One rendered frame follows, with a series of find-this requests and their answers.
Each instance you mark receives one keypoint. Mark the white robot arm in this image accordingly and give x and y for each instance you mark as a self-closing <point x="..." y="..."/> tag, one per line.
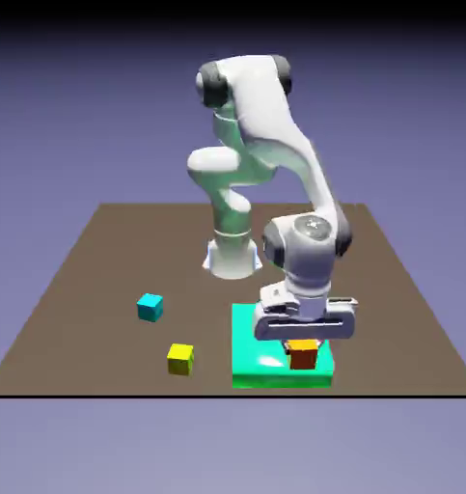
<point x="271" y="127"/>

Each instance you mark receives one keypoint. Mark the small yellow cube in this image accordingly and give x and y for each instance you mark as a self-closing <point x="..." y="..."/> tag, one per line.
<point x="180" y="359"/>

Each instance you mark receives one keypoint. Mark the large green box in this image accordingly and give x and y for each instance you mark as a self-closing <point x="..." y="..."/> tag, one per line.
<point x="255" y="359"/>

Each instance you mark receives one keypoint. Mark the small orange cube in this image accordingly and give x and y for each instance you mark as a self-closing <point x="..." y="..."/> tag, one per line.
<point x="303" y="357"/>

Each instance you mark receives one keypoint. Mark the small cyan cube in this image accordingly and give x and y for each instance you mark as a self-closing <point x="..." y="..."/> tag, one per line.
<point x="150" y="307"/>

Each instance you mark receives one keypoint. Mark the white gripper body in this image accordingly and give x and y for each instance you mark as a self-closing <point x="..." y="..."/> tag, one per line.
<point x="306" y="329"/>

